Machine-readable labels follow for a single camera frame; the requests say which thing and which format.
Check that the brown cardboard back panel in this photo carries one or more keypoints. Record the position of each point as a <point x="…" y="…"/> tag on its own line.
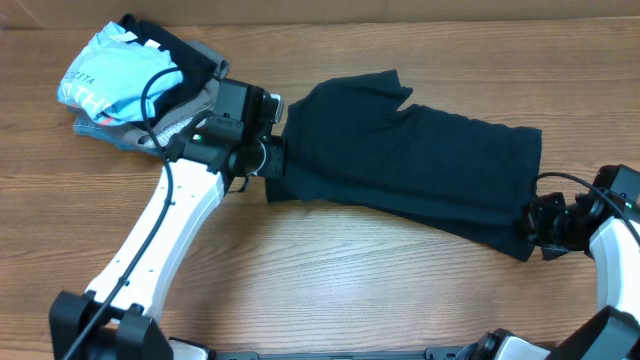
<point x="82" y="14"/>

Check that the grey folded garment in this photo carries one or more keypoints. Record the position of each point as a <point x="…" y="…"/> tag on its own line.
<point x="182" y="114"/>

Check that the blue denim garment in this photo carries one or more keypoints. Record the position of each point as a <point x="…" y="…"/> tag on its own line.
<point x="100" y="134"/>

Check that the dark teal t-shirt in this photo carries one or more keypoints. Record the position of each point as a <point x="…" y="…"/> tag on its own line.
<point x="358" y="141"/>

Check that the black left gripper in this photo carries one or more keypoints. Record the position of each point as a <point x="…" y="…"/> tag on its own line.
<point x="274" y="164"/>

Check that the light blue printed shirt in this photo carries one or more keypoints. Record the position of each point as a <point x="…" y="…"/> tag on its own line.
<point x="116" y="80"/>

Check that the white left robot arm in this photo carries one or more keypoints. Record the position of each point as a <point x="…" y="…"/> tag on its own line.
<point x="118" y="315"/>

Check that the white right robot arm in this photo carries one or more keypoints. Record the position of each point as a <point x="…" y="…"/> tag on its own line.
<point x="602" y="223"/>

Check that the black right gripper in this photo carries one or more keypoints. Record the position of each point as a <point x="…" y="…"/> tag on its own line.
<point x="534" y="226"/>

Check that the black folded garment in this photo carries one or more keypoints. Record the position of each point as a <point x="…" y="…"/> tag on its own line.
<point x="197" y="68"/>

